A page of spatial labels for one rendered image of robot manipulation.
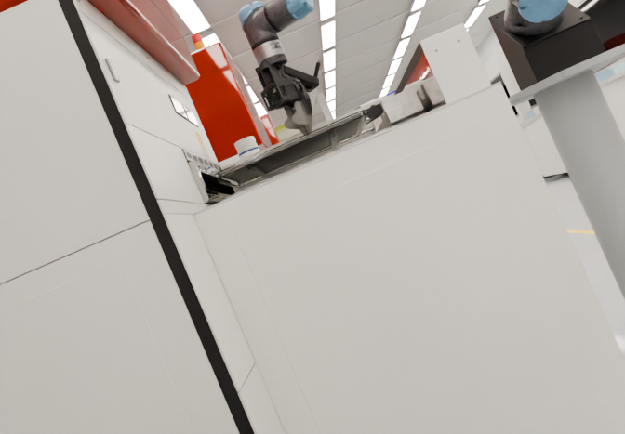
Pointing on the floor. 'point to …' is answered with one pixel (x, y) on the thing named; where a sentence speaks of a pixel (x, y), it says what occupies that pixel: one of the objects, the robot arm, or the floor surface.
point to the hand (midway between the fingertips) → (309, 131)
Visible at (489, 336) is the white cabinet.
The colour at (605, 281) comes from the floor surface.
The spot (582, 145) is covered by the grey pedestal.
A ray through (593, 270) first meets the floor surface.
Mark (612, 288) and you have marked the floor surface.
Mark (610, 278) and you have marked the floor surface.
